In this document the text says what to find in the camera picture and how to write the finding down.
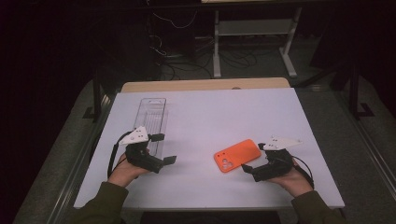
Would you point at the person's left hand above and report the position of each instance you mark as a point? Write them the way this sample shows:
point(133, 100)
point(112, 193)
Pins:
point(123, 172)

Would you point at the light wooden table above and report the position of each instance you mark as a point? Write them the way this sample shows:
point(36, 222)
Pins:
point(205, 84)

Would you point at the person's right hand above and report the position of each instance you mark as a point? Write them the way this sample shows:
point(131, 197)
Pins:
point(295, 183)

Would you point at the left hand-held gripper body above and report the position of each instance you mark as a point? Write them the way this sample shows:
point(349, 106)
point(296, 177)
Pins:
point(140, 157)

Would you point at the white metal desk frame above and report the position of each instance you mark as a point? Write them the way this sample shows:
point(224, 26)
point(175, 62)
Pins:
point(253, 27)

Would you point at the metal floor rail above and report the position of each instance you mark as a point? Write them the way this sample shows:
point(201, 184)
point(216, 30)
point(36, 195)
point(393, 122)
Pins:
point(74, 180)
point(373, 155)

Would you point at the clear plastic tray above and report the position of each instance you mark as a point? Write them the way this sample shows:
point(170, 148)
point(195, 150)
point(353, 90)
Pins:
point(154, 116)

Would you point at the black metal stand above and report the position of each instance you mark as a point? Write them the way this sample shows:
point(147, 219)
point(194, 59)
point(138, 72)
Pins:
point(96, 99)
point(354, 93)

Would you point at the orange phone case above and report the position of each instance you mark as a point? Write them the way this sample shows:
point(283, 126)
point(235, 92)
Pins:
point(238, 154)

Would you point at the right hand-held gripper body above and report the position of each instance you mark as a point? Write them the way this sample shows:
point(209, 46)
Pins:
point(275, 166)

